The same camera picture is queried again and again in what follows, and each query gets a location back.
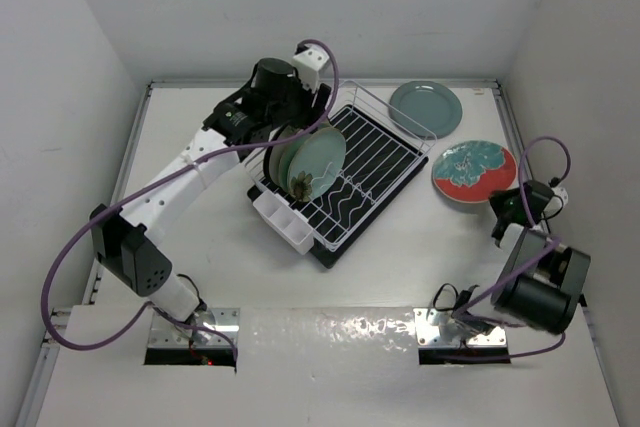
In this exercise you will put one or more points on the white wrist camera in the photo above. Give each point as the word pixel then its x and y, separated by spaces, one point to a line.
pixel 558 200
pixel 309 61

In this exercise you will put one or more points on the plain teal plate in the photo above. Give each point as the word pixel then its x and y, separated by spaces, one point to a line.
pixel 425 109

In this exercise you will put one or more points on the white wire dish rack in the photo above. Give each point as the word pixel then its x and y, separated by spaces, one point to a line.
pixel 350 92

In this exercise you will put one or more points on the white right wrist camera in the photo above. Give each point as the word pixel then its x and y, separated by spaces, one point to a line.
pixel 558 200

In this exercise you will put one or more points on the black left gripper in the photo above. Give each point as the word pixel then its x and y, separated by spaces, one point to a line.
pixel 311 103

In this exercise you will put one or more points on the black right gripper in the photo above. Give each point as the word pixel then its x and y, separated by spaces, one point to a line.
pixel 497 197

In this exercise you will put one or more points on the green plate with flower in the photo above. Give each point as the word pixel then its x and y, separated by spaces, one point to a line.
pixel 286 159
pixel 316 164

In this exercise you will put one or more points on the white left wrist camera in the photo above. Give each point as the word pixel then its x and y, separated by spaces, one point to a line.
pixel 309 61

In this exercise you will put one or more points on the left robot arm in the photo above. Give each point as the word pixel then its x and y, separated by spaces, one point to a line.
pixel 126 239

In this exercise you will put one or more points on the cream plate with branch design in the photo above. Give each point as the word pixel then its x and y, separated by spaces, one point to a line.
pixel 273 155

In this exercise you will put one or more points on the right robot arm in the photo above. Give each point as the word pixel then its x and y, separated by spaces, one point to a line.
pixel 542 281

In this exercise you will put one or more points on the black drip tray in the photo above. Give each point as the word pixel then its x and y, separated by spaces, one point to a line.
pixel 379 164

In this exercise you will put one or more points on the red and teal plate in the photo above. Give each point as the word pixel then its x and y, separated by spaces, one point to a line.
pixel 470 171

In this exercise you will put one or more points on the white cutlery holder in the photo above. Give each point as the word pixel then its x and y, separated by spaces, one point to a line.
pixel 289 224

